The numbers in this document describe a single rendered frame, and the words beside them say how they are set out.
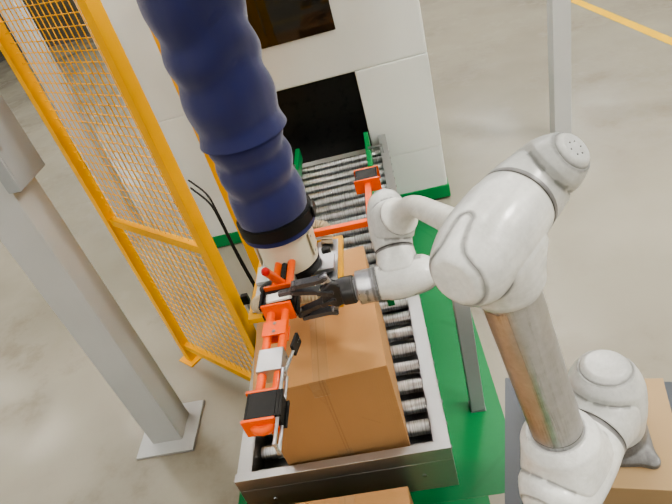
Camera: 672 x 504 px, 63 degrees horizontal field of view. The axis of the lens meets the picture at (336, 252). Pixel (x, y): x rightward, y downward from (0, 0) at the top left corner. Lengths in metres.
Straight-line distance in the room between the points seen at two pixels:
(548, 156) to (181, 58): 0.83
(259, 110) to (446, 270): 0.74
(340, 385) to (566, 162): 0.98
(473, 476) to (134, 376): 1.52
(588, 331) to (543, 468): 1.79
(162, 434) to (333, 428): 1.37
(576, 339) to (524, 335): 1.96
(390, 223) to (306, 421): 0.69
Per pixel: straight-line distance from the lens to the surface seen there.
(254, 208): 1.49
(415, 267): 1.38
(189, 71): 1.34
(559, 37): 4.25
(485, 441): 2.55
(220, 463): 2.82
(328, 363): 1.64
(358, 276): 1.40
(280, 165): 1.45
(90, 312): 2.46
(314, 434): 1.80
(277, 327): 1.39
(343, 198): 3.19
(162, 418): 2.88
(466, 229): 0.80
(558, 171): 0.90
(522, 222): 0.83
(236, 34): 1.33
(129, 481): 3.02
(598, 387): 1.30
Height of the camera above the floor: 2.12
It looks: 35 degrees down
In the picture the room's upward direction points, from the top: 18 degrees counter-clockwise
